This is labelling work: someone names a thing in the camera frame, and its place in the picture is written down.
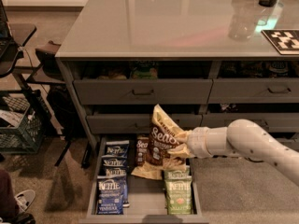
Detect middle left drawer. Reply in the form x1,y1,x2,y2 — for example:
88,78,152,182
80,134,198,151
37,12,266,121
86,105,202,134

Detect grey cabinet counter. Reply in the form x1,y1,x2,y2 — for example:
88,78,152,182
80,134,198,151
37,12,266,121
56,0,299,146

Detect front green kettle chip bag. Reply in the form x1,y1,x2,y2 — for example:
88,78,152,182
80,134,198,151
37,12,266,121
164,176,192,215

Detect person leg dark trousers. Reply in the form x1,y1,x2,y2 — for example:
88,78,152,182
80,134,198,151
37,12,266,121
0,170,20,219

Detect dark stool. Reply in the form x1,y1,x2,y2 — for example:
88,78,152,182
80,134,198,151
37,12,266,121
30,40,86,167

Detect brown sea salt chip bag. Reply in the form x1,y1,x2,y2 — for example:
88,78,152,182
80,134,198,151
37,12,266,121
131,105,186,180

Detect black white fiducial marker board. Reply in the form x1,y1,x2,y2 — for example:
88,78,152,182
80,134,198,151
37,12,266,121
262,29,299,55

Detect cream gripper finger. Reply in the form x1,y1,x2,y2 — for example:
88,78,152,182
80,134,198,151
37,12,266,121
174,131,191,143
167,144,189,158

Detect top left drawer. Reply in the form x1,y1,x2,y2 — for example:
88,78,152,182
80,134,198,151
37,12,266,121
72,61,212,105

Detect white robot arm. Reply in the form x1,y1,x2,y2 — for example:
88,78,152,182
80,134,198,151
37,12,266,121
167,119,299,185

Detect front blue kettle chip bag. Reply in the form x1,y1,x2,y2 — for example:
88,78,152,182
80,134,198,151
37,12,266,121
97,175,125,215

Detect top right drawer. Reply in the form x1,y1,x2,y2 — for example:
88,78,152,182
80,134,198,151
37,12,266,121
207,60,299,105

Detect open bottom left drawer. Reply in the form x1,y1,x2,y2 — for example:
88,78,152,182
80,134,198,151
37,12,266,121
78,134,209,224

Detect green bag in top drawer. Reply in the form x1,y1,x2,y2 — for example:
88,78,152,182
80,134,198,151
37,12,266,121
130,61,158,79

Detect black cable on floor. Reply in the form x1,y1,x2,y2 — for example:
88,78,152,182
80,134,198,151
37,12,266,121
246,156,265,164

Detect blue kettle chip bag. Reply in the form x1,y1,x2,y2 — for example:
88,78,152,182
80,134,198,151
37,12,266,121
97,175,125,215
102,155,127,167
104,166,130,208
105,140,130,157

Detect rear blue kettle chip bag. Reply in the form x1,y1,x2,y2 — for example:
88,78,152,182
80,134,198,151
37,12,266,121
105,140,130,157

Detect green kettle chip bag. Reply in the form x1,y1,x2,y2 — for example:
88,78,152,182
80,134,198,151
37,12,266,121
164,176,192,215
164,166,190,179

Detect white sneaker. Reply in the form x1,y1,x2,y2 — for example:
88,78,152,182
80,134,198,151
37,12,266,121
15,189,36,213

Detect green plastic crate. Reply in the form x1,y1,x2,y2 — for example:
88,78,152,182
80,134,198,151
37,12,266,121
0,91,45,154

